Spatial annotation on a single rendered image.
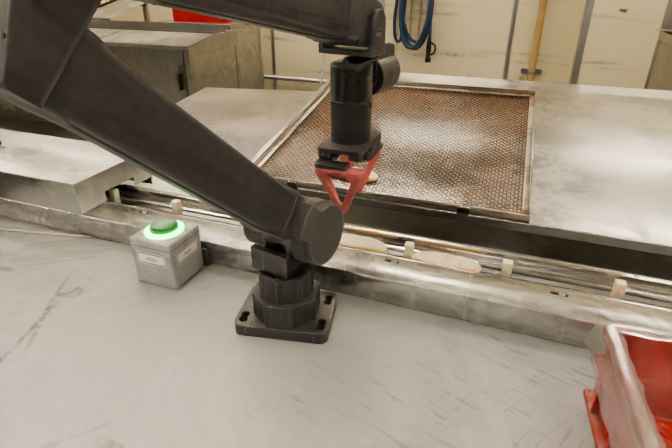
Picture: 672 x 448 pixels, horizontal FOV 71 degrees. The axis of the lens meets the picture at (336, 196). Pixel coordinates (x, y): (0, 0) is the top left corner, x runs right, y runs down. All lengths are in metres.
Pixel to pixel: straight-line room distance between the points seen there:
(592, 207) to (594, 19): 3.26
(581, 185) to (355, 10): 0.51
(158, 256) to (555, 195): 0.63
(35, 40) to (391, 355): 0.47
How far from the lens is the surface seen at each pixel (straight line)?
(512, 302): 0.64
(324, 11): 0.53
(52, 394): 0.63
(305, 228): 0.52
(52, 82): 0.31
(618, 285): 0.72
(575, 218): 0.82
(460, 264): 0.70
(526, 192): 0.84
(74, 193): 0.89
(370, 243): 0.72
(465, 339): 0.63
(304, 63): 4.78
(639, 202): 0.89
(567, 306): 0.66
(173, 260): 0.70
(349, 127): 0.63
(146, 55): 3.57
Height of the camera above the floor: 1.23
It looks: 25 degrees down
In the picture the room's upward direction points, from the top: straight up
